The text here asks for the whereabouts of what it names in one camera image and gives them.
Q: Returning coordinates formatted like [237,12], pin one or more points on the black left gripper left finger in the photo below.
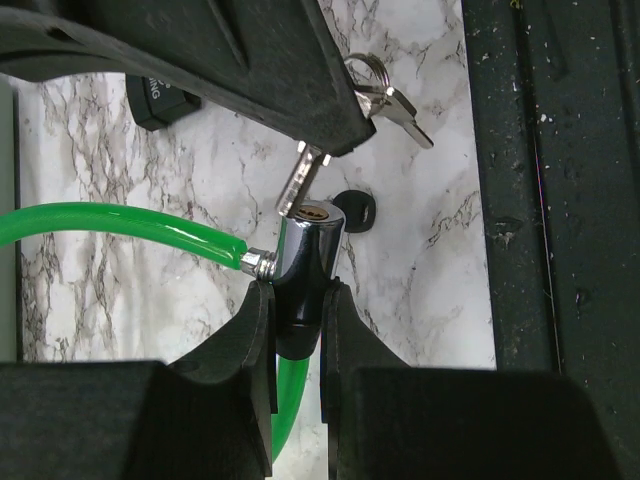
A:
[206,415]

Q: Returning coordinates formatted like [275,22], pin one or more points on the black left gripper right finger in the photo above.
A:
[562,402]

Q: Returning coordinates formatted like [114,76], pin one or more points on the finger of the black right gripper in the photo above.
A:
[275,62]

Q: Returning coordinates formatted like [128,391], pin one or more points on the black padlock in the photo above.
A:
[155,104]

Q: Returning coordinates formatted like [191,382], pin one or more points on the green cable lock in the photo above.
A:
[300,270]

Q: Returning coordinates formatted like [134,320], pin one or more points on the black head key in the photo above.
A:
[359,208]

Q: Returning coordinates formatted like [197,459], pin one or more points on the black metal base rail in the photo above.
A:
[555,100]

